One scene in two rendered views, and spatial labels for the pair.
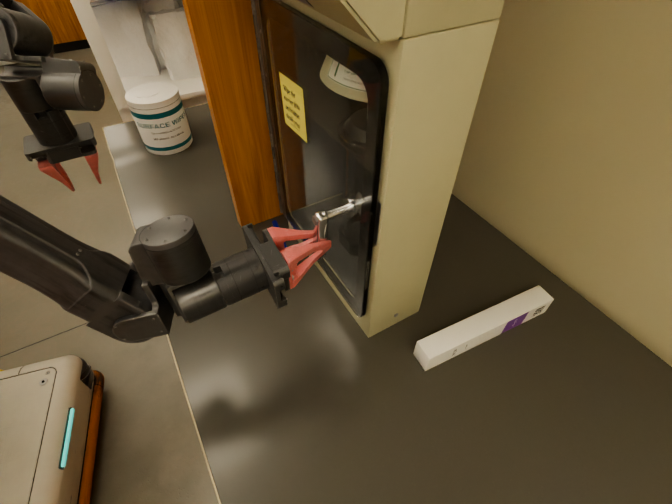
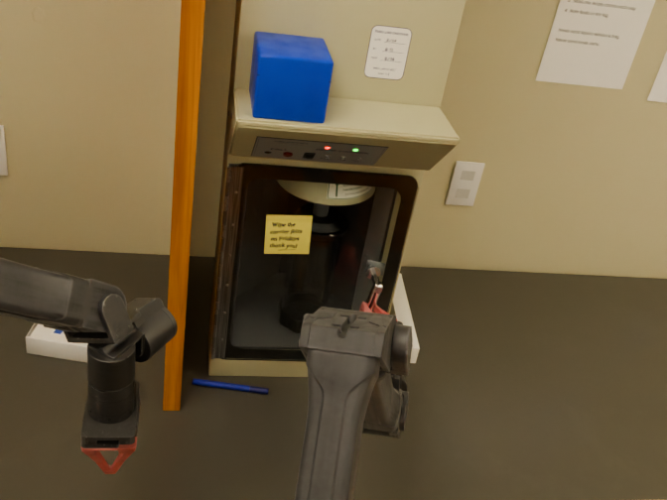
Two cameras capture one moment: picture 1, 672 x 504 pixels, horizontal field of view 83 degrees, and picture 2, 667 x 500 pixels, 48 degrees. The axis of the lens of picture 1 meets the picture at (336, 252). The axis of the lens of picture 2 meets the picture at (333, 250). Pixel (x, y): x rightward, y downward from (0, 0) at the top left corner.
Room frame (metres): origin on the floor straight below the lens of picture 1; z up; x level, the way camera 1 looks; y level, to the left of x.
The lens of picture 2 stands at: (0.14, 1.06, 1.92)
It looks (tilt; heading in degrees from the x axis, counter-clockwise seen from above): 32 degrees down; 286
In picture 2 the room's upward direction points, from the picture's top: 10 degrees clockwise
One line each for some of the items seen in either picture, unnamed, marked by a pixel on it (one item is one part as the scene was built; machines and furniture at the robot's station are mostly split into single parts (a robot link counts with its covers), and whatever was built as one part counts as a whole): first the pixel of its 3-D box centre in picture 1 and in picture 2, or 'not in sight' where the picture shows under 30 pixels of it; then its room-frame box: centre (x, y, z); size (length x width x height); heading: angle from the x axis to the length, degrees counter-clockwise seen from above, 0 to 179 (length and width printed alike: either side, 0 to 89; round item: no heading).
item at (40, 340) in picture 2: not in sight; (79, 331); (0.87, 0.15, 0.96); 0.16 x 0.12 x 0.04; 18
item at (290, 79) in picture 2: not in sight; (289, 76); (0.53, 0.12, 1.56); 0.10 x 0.10 x 0.09; 30
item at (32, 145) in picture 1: (52, 127); (111, 397); (0.57, 0.46, 1.21); 0.10 x 0.07 x 0.07; 120
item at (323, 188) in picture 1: (314, 170); (311, 273); (0.47, 0.03, 1.19); 0.30 x 0.01 x 0.40; 30
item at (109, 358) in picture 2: (34, 89); (114, 358); (0.57, 0.46, 1.27); 0.07 x 0.06 x 0.07; 86
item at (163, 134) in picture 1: (161, 118); not in sight; (0.97, 0.48, 1.02); 0.13 x 0.13 x 0.15
